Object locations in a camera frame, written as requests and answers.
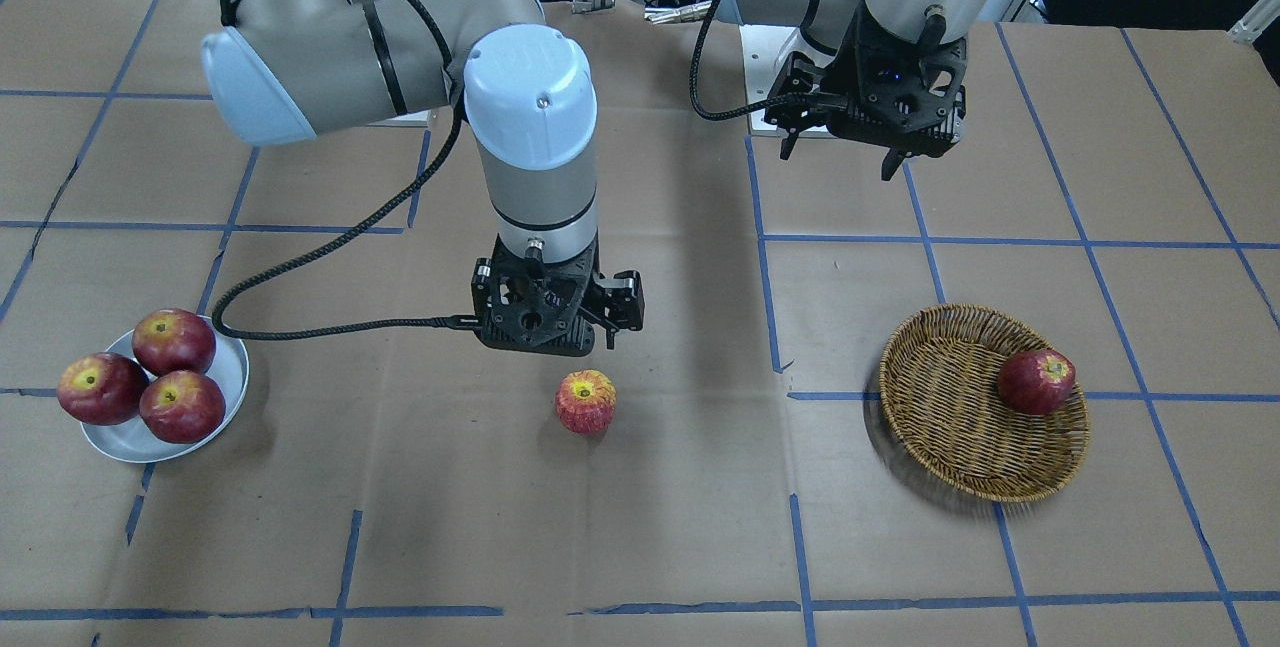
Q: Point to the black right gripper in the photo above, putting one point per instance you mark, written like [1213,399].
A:
[623,299]

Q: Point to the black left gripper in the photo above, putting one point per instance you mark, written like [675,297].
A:
[838,70]

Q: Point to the yellow-red apple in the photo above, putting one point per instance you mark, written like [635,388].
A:
[585,402]

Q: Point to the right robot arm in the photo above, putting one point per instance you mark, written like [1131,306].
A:
[286,71]

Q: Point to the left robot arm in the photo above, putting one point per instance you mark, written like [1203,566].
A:
[816,28]

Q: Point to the woven wicker basket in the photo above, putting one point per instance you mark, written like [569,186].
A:
[937,379]

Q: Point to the dark red apple in basket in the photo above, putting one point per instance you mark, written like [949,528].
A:
[1036,382]

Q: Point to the red apple on plate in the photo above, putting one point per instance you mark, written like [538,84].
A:
[174,340]
[182,408]
[102,389]

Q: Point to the white plate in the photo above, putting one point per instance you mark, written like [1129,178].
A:
[133,442]

